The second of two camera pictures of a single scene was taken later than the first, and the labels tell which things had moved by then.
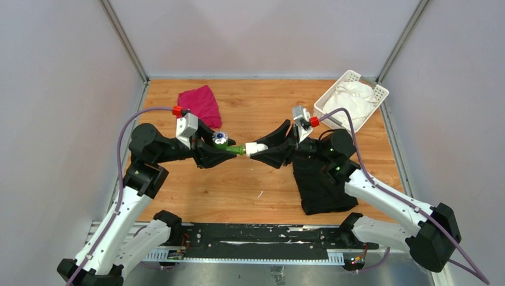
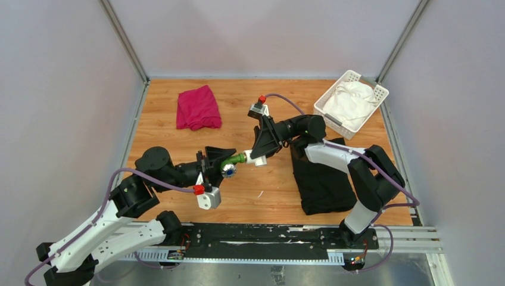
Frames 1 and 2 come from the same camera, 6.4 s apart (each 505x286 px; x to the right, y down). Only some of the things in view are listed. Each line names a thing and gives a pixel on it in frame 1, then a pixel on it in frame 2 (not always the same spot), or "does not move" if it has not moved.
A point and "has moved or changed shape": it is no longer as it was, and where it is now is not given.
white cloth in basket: [358, 98] does not move
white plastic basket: [359, 94] does not move
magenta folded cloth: [202, 103] does not move
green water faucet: [220, 142] -> [228, 166]
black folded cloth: [320, 192] does not move
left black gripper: [205, 157] -> [217, 155]
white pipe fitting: [253, 147] has moved or changed shape
